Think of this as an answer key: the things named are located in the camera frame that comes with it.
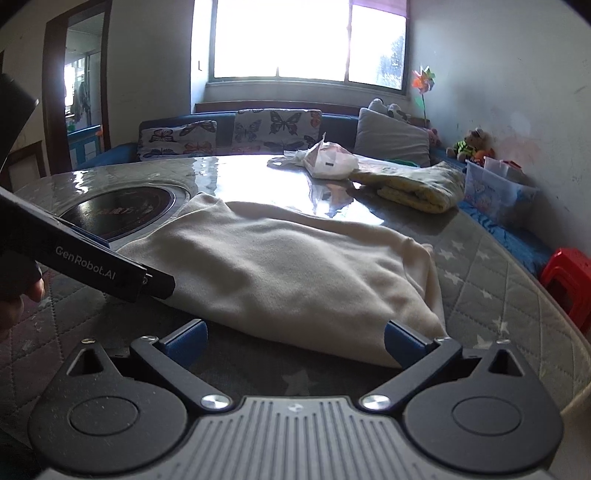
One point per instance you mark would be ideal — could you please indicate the folded yellow green blanket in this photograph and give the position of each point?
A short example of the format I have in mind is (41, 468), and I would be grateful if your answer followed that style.
(435, 189)

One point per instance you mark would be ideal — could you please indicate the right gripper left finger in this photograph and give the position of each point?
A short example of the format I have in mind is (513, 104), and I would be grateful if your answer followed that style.
(108, 415)

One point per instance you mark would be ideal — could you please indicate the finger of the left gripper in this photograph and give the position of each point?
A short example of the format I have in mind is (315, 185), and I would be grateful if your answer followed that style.
(82, 232)
(38, 235)

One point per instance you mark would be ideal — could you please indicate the right butterfly cushion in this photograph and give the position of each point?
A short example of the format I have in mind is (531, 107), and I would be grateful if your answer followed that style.
(273, 131)

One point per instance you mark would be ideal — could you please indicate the grey pillow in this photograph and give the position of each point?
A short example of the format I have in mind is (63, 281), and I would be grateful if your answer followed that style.
(381, 137)

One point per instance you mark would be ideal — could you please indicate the butterfly cushion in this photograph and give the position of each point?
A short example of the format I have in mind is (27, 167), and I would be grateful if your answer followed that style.
(273, 131)
(189, 140)

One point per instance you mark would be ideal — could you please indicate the red plastic stool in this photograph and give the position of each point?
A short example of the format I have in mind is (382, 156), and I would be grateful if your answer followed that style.
(567, 278)

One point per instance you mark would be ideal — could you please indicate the green plastic bowl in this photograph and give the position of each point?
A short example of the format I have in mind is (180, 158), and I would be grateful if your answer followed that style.
(404, 162)

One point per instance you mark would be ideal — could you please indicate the clear plastic storage box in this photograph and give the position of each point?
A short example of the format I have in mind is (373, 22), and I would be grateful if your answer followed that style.
(504, 201)

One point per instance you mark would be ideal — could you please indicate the round black induction cooktop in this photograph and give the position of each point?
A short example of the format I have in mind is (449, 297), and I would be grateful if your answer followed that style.
(119, 213)

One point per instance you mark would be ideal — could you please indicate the teddy bear toy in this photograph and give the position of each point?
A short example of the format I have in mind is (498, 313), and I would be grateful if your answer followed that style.
(474, 147)

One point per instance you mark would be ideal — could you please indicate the colourful paper pinwheel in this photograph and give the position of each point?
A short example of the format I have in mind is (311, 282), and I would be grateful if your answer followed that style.
(423, 82)

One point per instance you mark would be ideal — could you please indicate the cream sweatshirt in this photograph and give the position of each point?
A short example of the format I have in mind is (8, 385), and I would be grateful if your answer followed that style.
(323, 285)

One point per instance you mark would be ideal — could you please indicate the left hand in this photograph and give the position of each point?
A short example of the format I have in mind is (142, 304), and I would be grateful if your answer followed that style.
(20, 277)

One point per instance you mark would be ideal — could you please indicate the blue sofa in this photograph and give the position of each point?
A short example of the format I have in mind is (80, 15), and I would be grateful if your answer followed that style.
(522, 244)

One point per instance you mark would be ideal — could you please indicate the blue cabinet in doorway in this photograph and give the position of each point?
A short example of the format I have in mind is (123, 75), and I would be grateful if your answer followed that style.
(84, 145)

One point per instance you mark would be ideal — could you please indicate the window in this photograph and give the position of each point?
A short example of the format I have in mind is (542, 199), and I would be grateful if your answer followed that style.
(359, 42)

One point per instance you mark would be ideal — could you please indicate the white plush toy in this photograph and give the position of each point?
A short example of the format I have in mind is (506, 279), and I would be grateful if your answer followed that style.
(393, 110)

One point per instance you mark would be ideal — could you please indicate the left butterfly cushion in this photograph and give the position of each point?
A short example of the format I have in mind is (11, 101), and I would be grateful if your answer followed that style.
(189, 140)

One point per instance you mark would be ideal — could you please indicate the pink white packaged garment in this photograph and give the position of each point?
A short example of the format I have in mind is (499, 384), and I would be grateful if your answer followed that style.
(323, 161)

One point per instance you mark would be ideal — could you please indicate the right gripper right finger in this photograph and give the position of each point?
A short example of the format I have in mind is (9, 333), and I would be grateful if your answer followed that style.
(468, 410)

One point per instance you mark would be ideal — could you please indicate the grey quilted star table mat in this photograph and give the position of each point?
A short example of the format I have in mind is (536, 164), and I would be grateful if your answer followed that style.
(487, 294)

